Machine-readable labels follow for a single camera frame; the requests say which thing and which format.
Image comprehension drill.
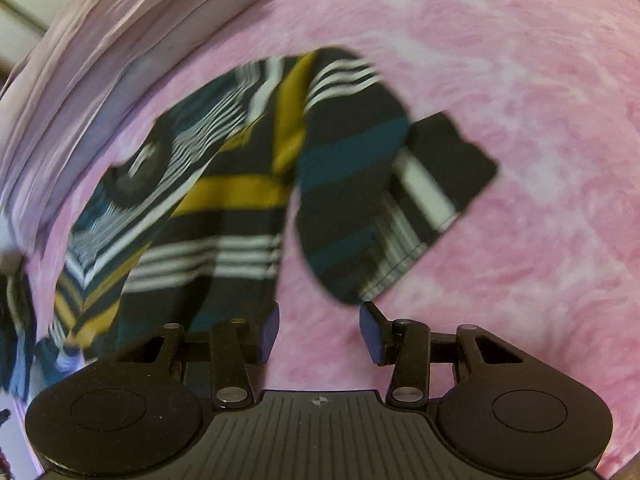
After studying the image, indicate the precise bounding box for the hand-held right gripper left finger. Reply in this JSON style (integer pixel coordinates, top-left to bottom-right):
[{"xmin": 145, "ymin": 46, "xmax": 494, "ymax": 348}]
[{"xmin": 117, "ymin": 301, "xmax": 281, "ymax": 409}]

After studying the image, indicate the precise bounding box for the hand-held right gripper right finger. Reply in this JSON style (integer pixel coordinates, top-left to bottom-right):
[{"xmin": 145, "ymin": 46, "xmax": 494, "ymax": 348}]
[{"xmin": 360, "ymin": 301, "xmax": 523, "ymax": 407}]

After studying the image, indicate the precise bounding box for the striped black teal garment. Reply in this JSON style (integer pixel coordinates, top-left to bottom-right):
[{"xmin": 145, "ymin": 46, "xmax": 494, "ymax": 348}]
[{"xmin": 0, "ymin": 47, "xmax": 501, "ymax": 401}]

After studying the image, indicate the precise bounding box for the pink rose patterned blanket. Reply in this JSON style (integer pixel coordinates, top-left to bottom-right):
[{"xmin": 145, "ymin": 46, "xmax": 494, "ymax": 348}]
[{"xmin": 15, "ymin": 0, "xmax": 640, "ymax": 480}]

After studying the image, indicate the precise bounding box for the pale pink folded bedding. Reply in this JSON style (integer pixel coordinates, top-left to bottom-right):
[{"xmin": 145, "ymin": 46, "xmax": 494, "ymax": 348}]
[{"xmin": 0, "ymin": 0, "xmax": 321, "ymax": 261}]

